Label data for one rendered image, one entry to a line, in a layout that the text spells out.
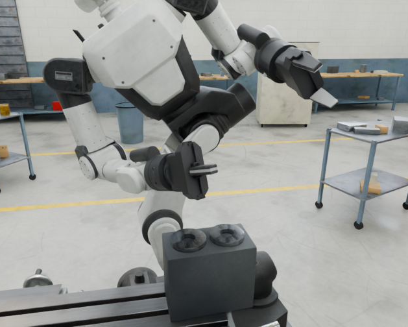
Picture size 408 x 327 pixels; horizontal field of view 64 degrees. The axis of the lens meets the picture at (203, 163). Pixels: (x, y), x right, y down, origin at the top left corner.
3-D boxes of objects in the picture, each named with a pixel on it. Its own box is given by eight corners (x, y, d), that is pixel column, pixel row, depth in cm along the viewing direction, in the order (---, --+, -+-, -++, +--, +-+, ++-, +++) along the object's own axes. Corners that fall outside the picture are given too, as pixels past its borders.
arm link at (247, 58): (263, 90, 80) (242, 74, 89) (297, 60, 79) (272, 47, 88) (242, 56, 73) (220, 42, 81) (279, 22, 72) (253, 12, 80)
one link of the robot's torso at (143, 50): (137, 117, 125) (69, 34, 109) (211, 64, 121) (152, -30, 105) (137, 147, 98) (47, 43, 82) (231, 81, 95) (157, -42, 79)
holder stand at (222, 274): (164, 289, 93) (161, 228, 86) (238, 277, 97) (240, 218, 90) (170, 323, 82) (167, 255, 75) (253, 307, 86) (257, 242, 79)
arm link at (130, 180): (141, 196, 79) (117, 191, 90) (169, 180, 85) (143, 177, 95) (132, 171, 78) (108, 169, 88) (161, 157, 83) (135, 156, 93)
